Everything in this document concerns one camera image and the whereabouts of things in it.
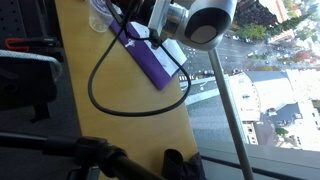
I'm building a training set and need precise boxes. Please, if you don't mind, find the white paper sheet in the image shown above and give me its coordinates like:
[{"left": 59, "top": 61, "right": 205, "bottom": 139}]
[{"left": 131, "top": 21, "right": 188, "bottom": 78}]

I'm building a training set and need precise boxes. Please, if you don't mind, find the red handled clamp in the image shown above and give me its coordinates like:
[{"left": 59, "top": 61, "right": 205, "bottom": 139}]
[{"left": 4, "top": 37, "right": 61, "bottom": 51}]

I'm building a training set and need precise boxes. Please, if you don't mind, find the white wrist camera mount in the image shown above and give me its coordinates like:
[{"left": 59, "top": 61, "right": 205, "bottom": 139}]
[{"left": 147, "top": 0, "right": 173, "bottom": 36}]

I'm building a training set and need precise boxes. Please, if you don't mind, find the clear plastic cup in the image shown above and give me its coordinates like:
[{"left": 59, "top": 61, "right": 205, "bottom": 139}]
[{"left": 88, "top": 0, "right": 114, "bottom": 34}]

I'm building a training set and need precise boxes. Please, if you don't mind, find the purple folder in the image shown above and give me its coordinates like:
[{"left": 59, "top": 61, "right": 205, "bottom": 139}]
[{"left": 109, "top": 19, "right": 188, "bottom": 91}]

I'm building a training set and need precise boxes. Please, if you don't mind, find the black cloth bag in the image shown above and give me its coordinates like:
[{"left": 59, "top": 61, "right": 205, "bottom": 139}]
[{"left": 161, "top": 148, "right": 208, "bottom": 180}]

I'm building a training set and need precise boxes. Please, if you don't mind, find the black camera tripod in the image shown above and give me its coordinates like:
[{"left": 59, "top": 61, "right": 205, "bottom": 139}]
[{"left": 0, "top": 131, "right": 168, "bottom": 180}]

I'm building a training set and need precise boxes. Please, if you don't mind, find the black chair grey rim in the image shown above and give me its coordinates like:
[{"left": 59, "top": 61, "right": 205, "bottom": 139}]
[{"left": 0, "top": 49, "right": 63, "bottom": 124}]

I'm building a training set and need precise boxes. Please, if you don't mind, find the black perforated panel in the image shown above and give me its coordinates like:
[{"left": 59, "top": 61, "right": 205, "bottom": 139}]
[{"left": 0, "top": 0, "right": 44, "bottom": 38}]

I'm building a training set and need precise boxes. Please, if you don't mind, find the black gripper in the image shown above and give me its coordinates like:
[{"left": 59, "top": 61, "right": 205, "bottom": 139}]
[{"left": 116, "top": 0, "right": 155, "bottom": 26}]

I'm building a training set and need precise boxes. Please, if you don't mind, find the grey metal handrail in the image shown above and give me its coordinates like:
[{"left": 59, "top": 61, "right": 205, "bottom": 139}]
[{"left": 208, "top": 48, "right": 256, "bottom": 180}]

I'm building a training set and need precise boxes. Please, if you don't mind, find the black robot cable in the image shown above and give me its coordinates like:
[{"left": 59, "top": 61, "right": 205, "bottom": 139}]
[{"left": 87, "top": 0, "right": 192, "bottom": 118}]

